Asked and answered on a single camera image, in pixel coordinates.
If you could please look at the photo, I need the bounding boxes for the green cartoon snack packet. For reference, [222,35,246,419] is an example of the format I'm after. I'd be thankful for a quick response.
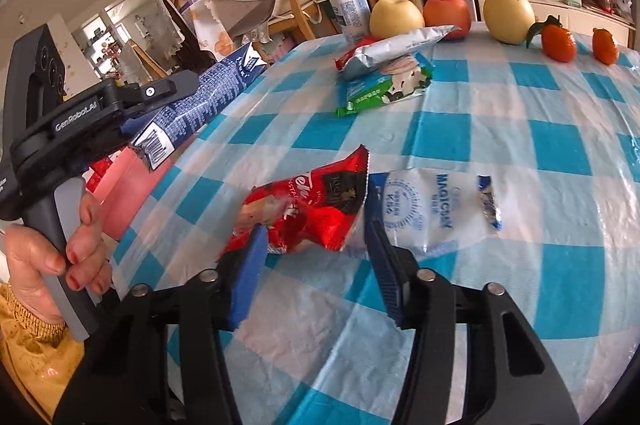
[335,53,435,117]

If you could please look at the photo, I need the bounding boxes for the red snack wrapper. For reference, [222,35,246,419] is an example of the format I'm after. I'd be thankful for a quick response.
[226,146,370,254]

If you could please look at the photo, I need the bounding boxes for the left hand red nails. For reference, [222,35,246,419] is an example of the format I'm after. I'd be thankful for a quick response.
[4,192,112,325]

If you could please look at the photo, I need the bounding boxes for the silver white snack bag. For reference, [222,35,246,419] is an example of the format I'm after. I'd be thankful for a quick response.
[337,25,456,80]

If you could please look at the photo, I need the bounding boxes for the blue cookie wrapper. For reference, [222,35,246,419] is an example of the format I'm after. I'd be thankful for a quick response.
[129,44,267,171]

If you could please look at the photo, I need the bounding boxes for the small tangerine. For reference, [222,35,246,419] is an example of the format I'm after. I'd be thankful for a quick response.
[591,28,620,66]

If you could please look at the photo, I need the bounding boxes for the red apple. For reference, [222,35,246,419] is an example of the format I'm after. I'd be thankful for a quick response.
[423,0,472,40]

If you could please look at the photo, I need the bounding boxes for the yellow pear right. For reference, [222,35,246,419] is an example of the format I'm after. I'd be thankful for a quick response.
[483,0,536,46]

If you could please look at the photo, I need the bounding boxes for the white milk bottle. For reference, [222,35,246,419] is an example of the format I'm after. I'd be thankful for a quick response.
[329,0,371,47]

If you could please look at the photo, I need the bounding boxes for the small red wrapper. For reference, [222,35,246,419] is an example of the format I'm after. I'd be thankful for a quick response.
[334,36,378,72]

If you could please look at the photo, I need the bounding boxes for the blue checked tablecloth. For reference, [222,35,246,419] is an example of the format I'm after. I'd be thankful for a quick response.
[113,26,639,424]

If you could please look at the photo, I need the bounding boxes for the yellow pear left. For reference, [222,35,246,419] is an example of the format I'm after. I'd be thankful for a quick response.
[370,0,425,39]

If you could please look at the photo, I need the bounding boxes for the tangerine with leaf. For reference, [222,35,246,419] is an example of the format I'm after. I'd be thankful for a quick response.
[526,15,577,63]

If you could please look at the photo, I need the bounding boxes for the pink plastic trash bucket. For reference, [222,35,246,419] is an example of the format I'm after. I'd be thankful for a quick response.
[84,148,172,241]

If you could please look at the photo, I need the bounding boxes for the white Magicday wrapper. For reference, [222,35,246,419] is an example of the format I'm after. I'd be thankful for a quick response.
[344,167,506,256]

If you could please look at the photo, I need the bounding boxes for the yellow sleeve forearm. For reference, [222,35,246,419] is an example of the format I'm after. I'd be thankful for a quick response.
[1,283,85,424]

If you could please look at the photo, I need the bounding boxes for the yellow pear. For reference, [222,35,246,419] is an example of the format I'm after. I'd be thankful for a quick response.
[483,0,536,46]
[370,0,425,39]

